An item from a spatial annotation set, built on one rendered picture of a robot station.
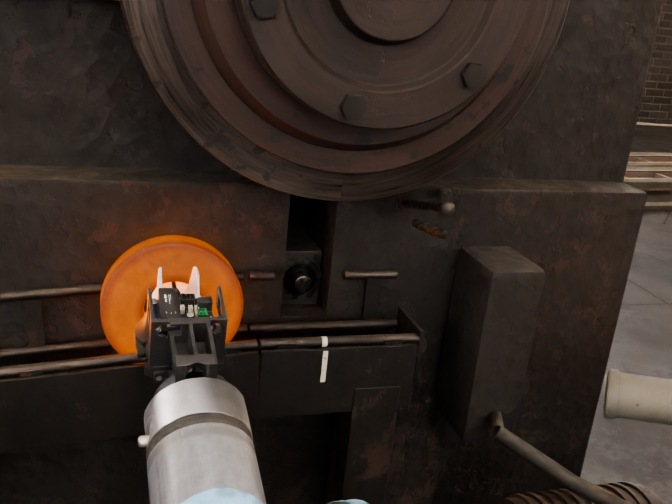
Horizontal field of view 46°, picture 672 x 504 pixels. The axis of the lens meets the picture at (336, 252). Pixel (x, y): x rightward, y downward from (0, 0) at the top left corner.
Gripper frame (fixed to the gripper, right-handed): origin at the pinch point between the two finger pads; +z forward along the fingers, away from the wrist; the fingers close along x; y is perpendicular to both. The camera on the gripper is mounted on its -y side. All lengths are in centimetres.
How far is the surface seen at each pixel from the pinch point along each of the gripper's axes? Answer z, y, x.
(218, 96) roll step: 0.3, 23.2, -3.2
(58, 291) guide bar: 3.6, -2.8, 12.2
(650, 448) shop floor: 42, -93, -135
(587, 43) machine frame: 18, 25, -54
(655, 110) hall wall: 565, -228, -556
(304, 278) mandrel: 6.0, -3.6, -17.0
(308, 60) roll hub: -4.9, 29.4, -10.0
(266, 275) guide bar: 3.9, -1.4, -11.5
